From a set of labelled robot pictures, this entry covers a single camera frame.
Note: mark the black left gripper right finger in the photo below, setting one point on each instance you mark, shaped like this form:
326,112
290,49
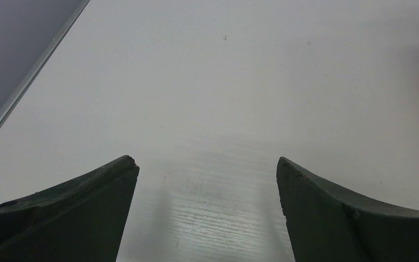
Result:
328,222

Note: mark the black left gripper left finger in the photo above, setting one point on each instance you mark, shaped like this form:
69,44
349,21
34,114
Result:
82,219

